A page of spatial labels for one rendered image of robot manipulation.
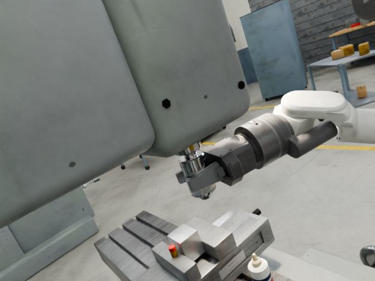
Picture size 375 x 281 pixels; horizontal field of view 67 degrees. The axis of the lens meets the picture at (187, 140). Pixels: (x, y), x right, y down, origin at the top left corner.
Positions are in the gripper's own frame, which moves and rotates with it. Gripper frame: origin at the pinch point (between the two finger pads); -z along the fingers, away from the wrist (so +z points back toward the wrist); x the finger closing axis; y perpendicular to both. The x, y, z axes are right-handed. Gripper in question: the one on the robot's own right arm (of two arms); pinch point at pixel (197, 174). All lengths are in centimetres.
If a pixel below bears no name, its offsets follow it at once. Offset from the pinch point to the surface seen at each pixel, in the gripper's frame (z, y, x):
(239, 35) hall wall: 570, -35, -810
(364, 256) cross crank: 49, 61, -17
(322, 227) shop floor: 106, 124, -102
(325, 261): 33, 52, -16
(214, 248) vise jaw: 0.2, 21.0, -8.8
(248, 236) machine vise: 9.6, 24.9, -11.0
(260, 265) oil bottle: 5.1, 22.9, 0.6
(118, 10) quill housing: -5.4, -26.2, 11.5
